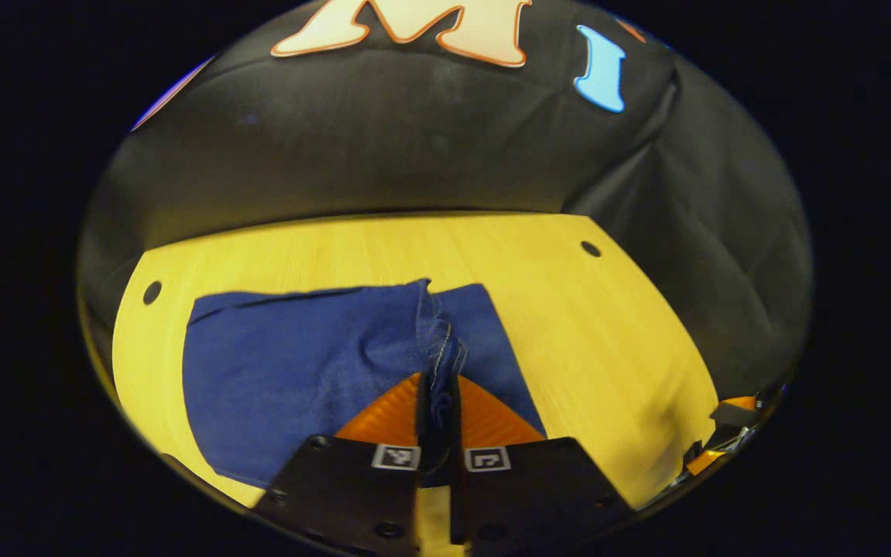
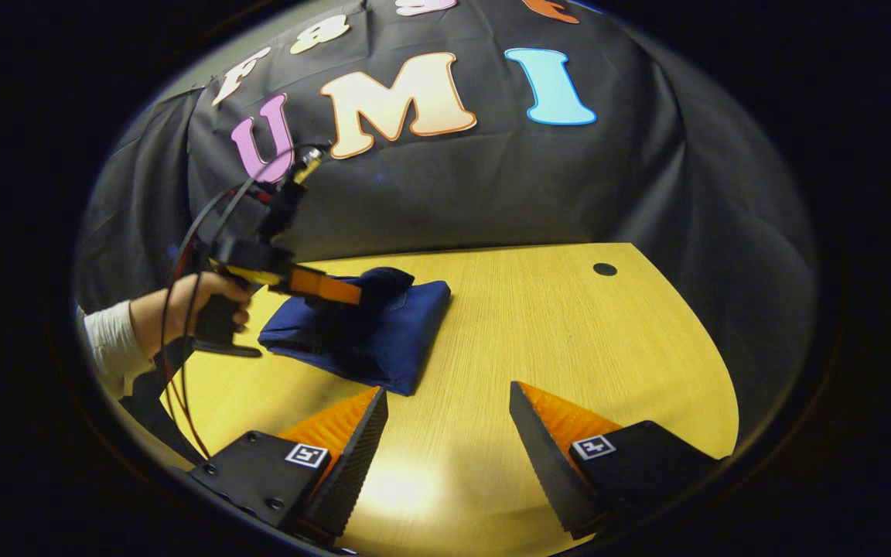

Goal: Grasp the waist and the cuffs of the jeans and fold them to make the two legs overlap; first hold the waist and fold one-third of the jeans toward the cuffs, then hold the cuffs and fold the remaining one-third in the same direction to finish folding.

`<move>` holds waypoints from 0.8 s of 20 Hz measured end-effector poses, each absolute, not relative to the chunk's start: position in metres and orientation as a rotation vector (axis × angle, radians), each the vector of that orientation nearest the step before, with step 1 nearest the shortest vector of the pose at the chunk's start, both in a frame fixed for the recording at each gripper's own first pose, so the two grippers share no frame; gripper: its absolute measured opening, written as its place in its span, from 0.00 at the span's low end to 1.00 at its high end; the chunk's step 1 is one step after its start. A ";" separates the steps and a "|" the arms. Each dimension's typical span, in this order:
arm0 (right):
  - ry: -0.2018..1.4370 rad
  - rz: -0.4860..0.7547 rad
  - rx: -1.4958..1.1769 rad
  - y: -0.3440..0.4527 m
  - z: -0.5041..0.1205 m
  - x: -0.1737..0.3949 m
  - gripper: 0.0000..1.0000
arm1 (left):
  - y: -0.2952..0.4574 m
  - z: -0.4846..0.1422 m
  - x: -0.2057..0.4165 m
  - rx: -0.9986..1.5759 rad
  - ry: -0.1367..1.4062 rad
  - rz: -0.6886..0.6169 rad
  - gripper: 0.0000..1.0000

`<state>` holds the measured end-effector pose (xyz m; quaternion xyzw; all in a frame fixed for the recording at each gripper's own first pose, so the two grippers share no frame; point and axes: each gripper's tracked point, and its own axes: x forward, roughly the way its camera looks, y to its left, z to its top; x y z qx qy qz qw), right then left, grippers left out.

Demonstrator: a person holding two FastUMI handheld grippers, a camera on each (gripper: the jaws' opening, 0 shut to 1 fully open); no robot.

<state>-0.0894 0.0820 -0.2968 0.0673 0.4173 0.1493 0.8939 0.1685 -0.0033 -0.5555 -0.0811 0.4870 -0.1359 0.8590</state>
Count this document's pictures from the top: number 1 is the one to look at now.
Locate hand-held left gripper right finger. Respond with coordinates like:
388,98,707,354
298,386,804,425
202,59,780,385
449,375,638,554

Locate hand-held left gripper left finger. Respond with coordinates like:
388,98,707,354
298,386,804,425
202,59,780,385
252,373,429,557

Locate blue denim jeans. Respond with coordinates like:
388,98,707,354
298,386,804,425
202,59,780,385
182,278,548,490

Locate black backdrop cloth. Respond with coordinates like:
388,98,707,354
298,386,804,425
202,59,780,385
78,0,814,403

